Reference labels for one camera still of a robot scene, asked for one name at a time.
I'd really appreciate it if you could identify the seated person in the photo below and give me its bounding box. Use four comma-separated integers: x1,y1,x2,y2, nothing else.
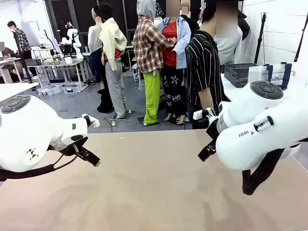
0,42,24,81

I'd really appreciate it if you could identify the whiteboard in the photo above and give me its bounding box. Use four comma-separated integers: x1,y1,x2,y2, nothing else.
20,21,40,47

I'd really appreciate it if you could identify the white foam block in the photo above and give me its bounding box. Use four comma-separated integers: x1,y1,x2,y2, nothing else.
193,107,216,120

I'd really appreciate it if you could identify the mannequin in red shirt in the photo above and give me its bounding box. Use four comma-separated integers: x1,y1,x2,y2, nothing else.
159,0,192,126

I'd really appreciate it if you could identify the black right arm cable sleeve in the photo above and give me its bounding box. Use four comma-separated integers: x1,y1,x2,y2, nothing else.
242,148,286,196

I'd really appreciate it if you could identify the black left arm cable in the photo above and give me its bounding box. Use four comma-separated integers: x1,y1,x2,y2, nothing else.
0,143,80,182

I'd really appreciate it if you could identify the mannequin in plaid shirt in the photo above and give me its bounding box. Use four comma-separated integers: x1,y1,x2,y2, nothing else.
132,0,178,126

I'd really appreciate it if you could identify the white workbench table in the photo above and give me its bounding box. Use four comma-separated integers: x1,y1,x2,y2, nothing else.
25,57,89,93

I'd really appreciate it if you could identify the mannequin in black clothes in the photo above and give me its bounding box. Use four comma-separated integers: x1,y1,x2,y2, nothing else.
180,0,201,40

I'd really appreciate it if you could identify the person in striped shirt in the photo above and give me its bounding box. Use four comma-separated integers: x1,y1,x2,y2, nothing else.
186,0,241,129

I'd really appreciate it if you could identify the mannequin in cream jacket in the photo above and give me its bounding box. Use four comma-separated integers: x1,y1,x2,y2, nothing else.
93,2,132,120

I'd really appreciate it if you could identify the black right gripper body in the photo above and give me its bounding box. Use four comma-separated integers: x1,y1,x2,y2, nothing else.
205,115,220,145

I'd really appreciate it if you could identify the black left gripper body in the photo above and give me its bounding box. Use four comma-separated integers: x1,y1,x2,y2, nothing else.
48,136,89,157

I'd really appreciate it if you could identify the clear bag with blue handles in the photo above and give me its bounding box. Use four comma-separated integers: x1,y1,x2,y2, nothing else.
247,62,297,90

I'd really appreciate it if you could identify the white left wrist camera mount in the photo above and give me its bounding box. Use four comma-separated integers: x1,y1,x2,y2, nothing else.
81,113,101,128

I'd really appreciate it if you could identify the grey plastic basket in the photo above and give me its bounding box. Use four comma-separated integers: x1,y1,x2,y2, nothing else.
223,63,259,81
230,68,251,89

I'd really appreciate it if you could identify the clear storage bin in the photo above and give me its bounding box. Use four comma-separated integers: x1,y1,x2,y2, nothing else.
63,83,80,94
37,84,62,96

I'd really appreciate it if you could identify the standing person in plaid shirt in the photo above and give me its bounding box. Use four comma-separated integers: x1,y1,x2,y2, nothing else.
7,21,39,80

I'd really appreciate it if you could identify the black tripod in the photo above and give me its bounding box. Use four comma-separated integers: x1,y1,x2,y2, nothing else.
253,12,268,64
294,17,308,63

